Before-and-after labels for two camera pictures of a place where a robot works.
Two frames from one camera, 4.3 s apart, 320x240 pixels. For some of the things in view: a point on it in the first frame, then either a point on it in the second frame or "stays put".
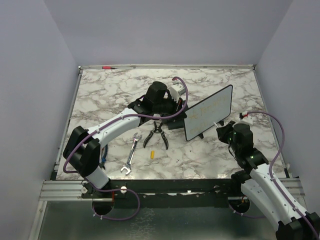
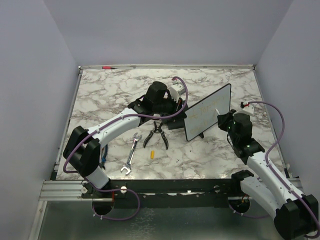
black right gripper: [223, 131] -> [223, 119]
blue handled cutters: [104, 151] stays put
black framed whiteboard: [208, 112] stays put
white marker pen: [215, 124] -> [217, 111]
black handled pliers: [157, 129] stays put
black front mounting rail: [211, 193] stays put
